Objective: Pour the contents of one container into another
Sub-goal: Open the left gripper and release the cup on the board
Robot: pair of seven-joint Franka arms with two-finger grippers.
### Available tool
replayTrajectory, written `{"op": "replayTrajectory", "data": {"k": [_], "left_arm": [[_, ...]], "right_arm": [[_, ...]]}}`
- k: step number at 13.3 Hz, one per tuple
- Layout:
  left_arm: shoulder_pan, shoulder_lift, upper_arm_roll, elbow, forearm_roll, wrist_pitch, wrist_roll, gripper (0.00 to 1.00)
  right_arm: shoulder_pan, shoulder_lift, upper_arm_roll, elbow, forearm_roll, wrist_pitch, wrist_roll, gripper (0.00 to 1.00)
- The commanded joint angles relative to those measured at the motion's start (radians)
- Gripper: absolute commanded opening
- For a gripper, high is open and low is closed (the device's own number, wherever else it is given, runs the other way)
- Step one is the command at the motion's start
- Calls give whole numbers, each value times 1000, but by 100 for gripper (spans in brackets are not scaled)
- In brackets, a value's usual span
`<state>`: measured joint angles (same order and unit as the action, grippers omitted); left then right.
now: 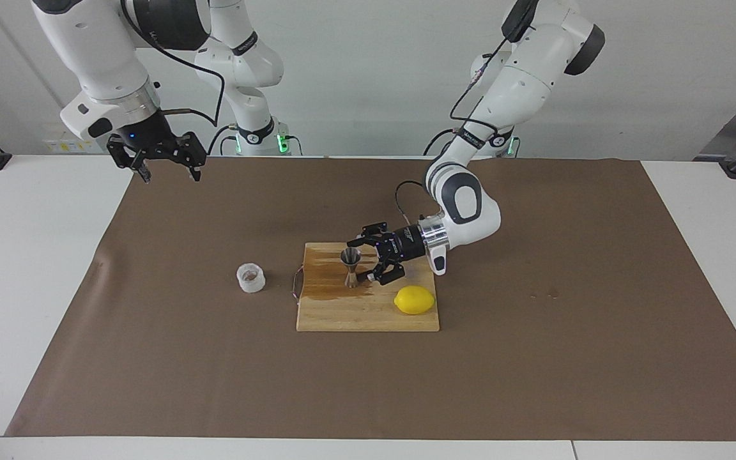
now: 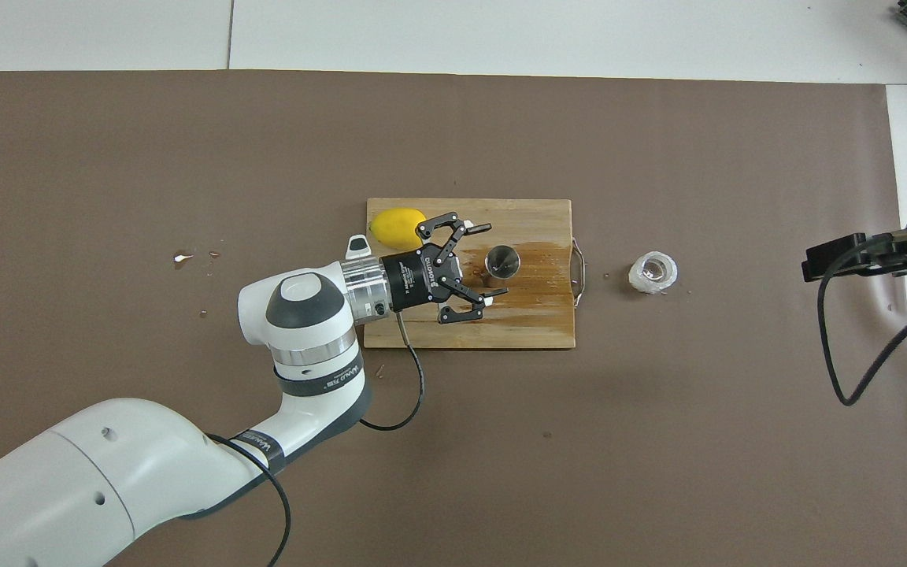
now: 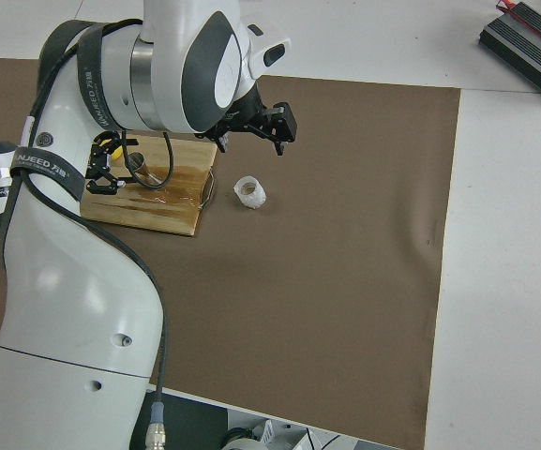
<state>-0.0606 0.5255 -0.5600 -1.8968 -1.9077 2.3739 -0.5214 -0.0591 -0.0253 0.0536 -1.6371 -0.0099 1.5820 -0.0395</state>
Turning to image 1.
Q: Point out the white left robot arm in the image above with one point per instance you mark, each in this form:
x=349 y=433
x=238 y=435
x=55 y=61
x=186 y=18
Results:
x=521 y=83

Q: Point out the small clear plastic cup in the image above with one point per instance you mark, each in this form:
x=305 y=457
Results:
x=251 y=284

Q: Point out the steel jigger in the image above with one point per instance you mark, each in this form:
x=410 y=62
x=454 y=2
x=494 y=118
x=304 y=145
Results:
x=350 y=257

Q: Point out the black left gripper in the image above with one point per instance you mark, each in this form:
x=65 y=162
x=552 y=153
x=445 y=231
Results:
x=401 y=246

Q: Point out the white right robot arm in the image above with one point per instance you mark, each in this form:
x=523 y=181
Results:
x=87 y=38

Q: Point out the white box with yellow labels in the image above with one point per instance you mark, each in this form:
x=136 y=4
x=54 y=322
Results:
x=58 y=145

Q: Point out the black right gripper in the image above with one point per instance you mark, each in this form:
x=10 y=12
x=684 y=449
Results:
x=147 y=131

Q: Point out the wooden cutting board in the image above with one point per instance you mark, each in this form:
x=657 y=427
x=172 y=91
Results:
x=368 y=319

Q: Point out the brown table mat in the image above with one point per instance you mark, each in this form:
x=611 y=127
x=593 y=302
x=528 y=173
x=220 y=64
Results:
x=214 y=370

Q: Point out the yellow lemon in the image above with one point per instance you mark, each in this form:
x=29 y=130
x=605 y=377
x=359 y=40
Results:
x=414 y=300

